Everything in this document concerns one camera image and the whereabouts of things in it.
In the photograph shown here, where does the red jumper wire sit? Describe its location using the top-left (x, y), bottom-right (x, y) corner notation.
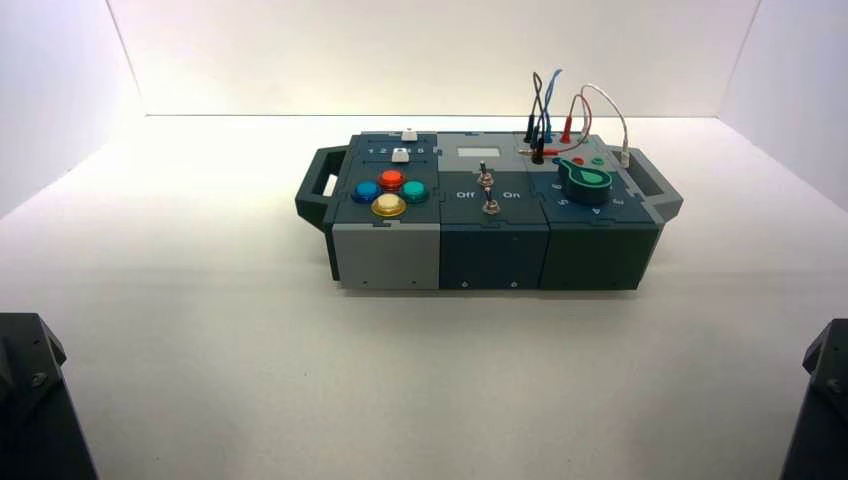
top-left (518, 93), bottom-right (593, 158)

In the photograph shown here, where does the green rotary dial knob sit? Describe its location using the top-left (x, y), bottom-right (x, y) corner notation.
top-left (553, 156), bottom-right (614, 206)

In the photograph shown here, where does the yellow round push button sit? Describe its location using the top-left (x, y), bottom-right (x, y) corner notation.
top-left (370, 192), bottom-right (409, 219)

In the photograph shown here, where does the black jumper wire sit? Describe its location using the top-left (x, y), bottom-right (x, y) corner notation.
top-left (523, 71), bottom-right (551, 166)

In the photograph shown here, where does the dark modular task board box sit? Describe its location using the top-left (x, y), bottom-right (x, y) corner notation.
top-left (294, 129), bottom-right (685, 293)

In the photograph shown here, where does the blue jumper wire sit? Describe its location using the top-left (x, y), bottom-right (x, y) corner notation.
top-left (529, 68), bottom-right (564, 148)

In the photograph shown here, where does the white jumper wire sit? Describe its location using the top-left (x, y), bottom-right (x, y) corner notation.
top-left (579, 83), bottom-right (634, 167)

